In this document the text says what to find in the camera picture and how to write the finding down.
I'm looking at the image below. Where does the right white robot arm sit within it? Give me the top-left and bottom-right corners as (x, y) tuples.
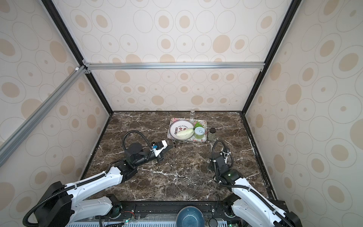
(209, 152), (302, 227)

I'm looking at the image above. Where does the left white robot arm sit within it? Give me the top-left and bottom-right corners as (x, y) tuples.
(22, 140), (172, 227)

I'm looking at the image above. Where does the pale napa cabbage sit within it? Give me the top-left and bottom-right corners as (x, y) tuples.
(176, 128), (194, 140)

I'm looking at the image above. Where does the white round plate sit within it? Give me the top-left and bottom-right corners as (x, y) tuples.
(168, 120), (194, 141)

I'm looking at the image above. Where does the green herb spice jar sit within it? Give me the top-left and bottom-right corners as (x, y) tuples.
(208, 128), (216, 142)

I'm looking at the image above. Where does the green labelled tin can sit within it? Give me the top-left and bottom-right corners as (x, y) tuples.
(194, 126), (205, 140)

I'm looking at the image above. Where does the green plastic leaf vegetable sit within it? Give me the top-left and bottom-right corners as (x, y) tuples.
(194, 122), (203, 129)

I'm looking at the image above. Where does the clear glass shaker bottle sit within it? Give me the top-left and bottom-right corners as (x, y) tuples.
(190, 109), (195, 118)

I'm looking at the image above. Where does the floral rectangular tray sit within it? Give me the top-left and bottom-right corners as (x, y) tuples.
(167, 118), (207, 142)

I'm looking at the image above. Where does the blue ceramic bowl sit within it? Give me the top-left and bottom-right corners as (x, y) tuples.
(176, 206), (205, 227)

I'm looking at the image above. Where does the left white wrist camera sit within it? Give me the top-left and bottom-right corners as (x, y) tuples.
(152, 140), (168, 151)

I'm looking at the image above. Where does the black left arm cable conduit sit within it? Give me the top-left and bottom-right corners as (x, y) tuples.
(122, 130), (154, 152)

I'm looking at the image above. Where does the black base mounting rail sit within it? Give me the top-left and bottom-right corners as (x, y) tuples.
(118, 201), (242, 224)

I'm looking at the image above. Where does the horizontal aluminium frame rail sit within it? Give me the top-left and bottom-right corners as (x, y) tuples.
(86, 62), (265, 70)

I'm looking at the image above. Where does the side aluminium frame rail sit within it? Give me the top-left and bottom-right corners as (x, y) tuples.
(1, 65), (86, 166)

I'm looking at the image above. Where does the black vertical right corner post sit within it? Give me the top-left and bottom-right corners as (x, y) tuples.
(242, 0), (302, 116)

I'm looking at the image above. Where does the black vertical corner post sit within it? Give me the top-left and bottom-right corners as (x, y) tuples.
(242, 0), (302, 116)
(41, 0), (113, 115)

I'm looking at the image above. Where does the black vertical left corner post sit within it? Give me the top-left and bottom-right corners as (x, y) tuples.
(41, 0), (113, 115)

